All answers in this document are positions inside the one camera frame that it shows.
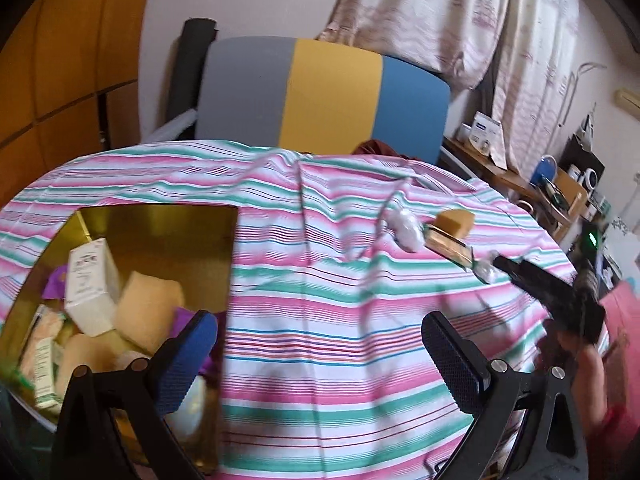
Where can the patterned curtain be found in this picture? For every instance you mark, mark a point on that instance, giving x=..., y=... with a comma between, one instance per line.
x=425, y=10
x=535, y=60

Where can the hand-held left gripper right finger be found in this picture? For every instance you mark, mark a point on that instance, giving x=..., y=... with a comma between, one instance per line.
x=450, y=355

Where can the dark red cloth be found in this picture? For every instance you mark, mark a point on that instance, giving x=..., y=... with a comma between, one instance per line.
x=380, y=150

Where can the yellow sponge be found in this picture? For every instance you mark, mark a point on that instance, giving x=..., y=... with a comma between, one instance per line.
x=457, y=220
x=85, y=360
x=150, y=305

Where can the gold box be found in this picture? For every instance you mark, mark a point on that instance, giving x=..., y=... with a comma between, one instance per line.
x=165, y=230

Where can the wooden wardrobe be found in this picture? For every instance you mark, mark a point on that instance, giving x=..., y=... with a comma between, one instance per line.
x=65, y=85

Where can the clear plastic packet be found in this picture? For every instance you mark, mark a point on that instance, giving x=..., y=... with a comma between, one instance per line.
x=487, y=272
x=407, y=227

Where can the cream towel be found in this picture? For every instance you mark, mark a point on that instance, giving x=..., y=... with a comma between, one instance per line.
x=192, y=405

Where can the grey yellow blue chair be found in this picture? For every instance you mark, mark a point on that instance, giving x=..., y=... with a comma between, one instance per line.
x=325, y=95

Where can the wooden desk organizer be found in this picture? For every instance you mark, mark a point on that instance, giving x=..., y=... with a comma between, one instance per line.
x=570, y=195

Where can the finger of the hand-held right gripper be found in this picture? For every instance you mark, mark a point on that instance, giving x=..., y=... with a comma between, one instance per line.
x=507, y=263

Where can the metal hanger pole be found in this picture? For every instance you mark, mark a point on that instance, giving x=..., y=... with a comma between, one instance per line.
x=567, y=95

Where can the cream and green packet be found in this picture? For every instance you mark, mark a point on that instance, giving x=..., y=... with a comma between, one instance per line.
x=42, y=360

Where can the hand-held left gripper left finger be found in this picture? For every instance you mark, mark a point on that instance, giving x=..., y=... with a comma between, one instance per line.
x=185, y=365

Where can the wooden desk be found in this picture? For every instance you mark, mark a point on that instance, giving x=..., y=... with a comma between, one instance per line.
x=505, y=180

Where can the cream carton box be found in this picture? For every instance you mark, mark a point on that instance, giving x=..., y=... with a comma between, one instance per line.
x=92, y=285

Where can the air conditioner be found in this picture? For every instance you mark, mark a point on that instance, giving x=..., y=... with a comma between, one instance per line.
x=627, y=105

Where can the pink clothing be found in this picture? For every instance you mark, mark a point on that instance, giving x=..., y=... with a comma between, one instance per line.
x=622, y=305

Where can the white and blue carton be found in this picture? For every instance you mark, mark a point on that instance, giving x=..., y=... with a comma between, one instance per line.
x=487, y=132

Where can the purple snack packet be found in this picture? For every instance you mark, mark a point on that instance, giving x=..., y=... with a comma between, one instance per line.
x=182, y=319
x=55, y=285

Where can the white foam tube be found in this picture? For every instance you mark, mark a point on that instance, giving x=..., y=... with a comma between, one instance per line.
x=170, y=129

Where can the black foam roll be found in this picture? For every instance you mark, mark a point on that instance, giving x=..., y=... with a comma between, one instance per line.
x=192, y=70

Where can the blue round item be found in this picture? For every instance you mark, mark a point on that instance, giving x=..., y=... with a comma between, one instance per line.
x=542, y=170

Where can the striped tablecloth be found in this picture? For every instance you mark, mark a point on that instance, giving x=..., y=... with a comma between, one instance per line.
x=325, y=335

